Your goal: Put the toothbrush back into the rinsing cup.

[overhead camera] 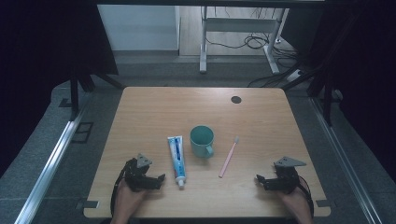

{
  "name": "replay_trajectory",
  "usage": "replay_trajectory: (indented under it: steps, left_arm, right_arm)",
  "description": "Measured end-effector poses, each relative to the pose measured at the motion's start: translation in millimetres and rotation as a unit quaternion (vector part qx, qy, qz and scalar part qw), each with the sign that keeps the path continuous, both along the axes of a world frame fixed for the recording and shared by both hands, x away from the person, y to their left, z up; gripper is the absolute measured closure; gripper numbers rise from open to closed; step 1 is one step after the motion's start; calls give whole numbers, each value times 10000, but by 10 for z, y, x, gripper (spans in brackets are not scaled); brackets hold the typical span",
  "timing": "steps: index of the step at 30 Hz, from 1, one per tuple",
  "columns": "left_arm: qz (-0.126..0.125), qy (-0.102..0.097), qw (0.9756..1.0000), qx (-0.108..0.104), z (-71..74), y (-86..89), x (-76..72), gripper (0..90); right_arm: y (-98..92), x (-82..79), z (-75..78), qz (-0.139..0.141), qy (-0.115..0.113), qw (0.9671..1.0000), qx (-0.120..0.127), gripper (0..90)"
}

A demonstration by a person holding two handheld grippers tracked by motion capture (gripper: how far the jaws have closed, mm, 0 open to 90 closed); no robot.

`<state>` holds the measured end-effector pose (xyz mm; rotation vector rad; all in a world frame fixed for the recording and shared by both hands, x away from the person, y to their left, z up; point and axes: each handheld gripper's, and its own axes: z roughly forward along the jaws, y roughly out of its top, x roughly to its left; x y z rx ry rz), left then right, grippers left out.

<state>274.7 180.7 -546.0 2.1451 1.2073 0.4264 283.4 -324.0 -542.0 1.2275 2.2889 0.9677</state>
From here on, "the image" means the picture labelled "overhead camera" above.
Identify white power strip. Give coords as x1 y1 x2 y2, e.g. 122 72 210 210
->
285 69 305 83

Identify black curtain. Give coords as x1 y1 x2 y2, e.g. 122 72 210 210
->
281 0 396 181
0 0 120 176

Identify pink toothbrush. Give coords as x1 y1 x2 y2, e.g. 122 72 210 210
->
218 135 240 179

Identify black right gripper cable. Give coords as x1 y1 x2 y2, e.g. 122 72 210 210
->
298 175 316 218

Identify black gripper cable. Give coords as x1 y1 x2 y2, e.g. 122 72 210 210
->
109 161 131 217
298 175 316 218

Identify white metal desk frame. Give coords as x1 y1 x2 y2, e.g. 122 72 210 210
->
198 6 290 76

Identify aluminium floor rail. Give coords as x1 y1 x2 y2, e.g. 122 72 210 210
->
310 96 383 224
13 102 88 224

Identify white and blue toothpaste tube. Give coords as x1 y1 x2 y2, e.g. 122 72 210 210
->
167 134 188 190

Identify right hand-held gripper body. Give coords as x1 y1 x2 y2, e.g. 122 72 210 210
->
265 156 308 195

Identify person's left hand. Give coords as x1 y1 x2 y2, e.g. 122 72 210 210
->
113 179 149 217

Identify black metal stand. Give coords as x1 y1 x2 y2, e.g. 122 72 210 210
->
68 72 126 121
280 66 344 126

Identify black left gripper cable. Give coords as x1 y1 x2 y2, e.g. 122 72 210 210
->
109 161 131 217

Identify black floor cable bundle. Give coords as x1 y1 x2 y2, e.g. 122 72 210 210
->
205 31 301 62

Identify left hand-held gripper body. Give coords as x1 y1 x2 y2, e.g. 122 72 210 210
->
124 153 159 192

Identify person's right hand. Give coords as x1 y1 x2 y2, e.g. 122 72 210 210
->
276 183 313 217

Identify teal cup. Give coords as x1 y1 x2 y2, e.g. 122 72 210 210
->
190 124 216 160

